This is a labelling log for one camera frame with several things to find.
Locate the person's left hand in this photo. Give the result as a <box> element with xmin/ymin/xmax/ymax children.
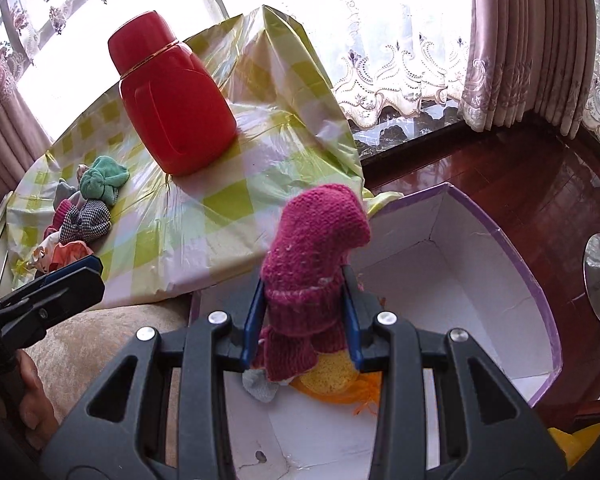
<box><xmin>15</xmin><ymin>352</ymin><xmax>62</xmax><ymax>451</ymax></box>

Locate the green checked plastic tablecloth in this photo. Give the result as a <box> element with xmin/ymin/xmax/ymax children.
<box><xmin>5</xmin><ymin>5</ymin><xmax>406</xmax><ymax>308</ymax></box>

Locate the red pink cloth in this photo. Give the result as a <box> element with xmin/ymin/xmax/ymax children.
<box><xmin>44</xmin><ymin>199</ymin><xmax>76</xmax><ymax>238</ymax></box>

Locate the salmon pink cloth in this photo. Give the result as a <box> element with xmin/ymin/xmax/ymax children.
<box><xmin>50</xmin><ymin>239</ymin><xmax>93</xmax><ymax>268</ymax></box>

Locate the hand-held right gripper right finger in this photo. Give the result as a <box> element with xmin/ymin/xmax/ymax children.
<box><xmin>341</xmin><ymin>265</ymin><xmax>563</xmax><ymax>480</ymax></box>

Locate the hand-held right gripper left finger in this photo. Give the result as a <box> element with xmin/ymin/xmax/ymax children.
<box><xmin>40</xmin><ymin>277</ymin><xmax>268</xmax><ymax>480</ymax></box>

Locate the yellow plastic bag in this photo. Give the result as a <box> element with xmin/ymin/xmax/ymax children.
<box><xmin>547</xmin><ymin>420</ymin><xmax>600</xmax><ymax>471</ymax></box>

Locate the red thermos bottle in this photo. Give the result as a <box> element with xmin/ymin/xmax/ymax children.
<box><xmin>107</xmin><ymin>10</ymin><xmax>238</xmax><ymax>177</ymax></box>

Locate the mint green cloth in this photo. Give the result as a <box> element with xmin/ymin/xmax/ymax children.
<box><xmin>79</xmin><ymin>156</ymin><xmax>130</xmax><ymax>206</ymax></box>

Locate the yellow soft cloth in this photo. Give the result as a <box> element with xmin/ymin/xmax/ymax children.
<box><xmin>290</xmin><ymin>350</ymin><xmax>383</xmax><ymax>416</ymax></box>

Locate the mauve patterned curtain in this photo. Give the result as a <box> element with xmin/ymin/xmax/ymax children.
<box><xmin>457</xmin><ymin>0</ymin><xmax>600</xmax><ymax>136</ymax></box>
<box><xmin>0</xmin><ymin>25</ymin><xmax>56</xmax><ymax>206</ymax></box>

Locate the houndstooth check cloth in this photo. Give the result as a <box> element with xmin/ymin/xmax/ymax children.
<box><xmin>59</xmin><ymin>199</ymin><xmax>112</xmax><ymax>245</ymax></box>

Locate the grey sock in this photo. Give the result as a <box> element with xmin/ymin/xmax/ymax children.
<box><xmin>241</xmin><ymin>369</ymin><xmax>281</xmax><ymax>403</ymax></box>

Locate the dark marble window sill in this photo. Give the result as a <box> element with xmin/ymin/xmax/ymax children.
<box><xmin>352</xmin><ymin>102</ymin><xmax>466</xmax><ymax>161</ymax></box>

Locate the magenta knitted sock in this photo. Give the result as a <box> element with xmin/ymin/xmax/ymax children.
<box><xmin>250</xmin><ymin>184</ymin><xmax>372</xmax><ymax>382</ymax></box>

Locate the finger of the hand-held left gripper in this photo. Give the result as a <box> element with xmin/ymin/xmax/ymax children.
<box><xmin>42</xmin><ymin>255</ymin><xmax>104</xmax><ymax>288</ymax></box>
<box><xmin>0</xmin><ymin>267</ymin><xmax>106</xmax><ymax>348</ymax></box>

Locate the grey cloth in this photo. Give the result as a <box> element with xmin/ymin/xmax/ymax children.
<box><xmin>52</xmin><ymin>178</ymin><xmax>81</xmax><ymax>211</ymax></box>

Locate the white fruit print cloth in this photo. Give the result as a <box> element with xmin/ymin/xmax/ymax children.
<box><xmin>29</xmin><ymin>245</ymin><xmax>56</xmax><ymax>274</ymax></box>

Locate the white cardboard box purple rim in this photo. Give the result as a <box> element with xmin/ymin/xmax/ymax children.
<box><xmin>189</xmin><ymin>182</ymin><xmax>564</xmax><ymax>480</ymax></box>

